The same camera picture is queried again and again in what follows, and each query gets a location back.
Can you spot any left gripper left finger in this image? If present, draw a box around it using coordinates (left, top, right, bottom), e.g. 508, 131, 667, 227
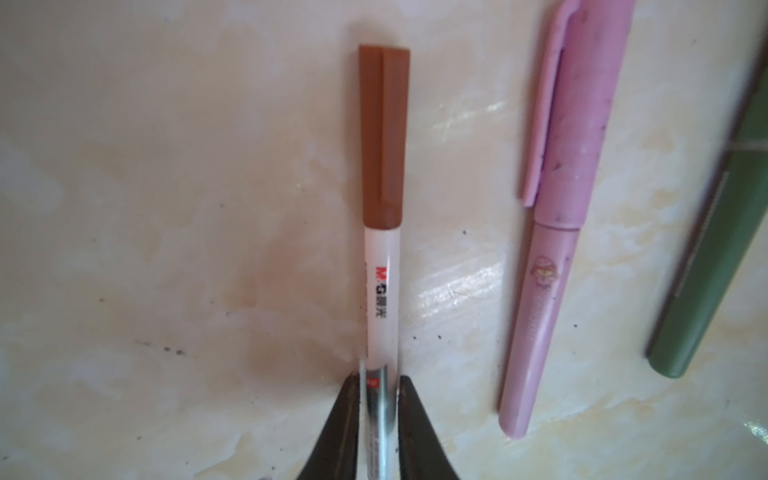
297, 373, 361, 480

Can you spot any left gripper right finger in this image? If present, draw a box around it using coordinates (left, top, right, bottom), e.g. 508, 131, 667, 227
398, 376, 459, 480

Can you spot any white pen brown end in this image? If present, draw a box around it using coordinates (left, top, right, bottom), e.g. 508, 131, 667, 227
364, 227, 401, 479

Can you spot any brown pen cap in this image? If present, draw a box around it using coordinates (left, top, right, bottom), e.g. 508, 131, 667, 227
358, 44, 410, 230

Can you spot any dark green pen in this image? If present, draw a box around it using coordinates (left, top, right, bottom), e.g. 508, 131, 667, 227
646, 141, 767, 379

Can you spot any pink pen cap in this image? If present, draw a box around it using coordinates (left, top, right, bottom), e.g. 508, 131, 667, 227
522, 0, 635, 230

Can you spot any pink pen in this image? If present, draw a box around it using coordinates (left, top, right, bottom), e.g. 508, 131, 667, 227
499, 224, 580, 439

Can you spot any dark green pen cap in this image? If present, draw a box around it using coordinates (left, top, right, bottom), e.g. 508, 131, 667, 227
728, 40, 767, 152

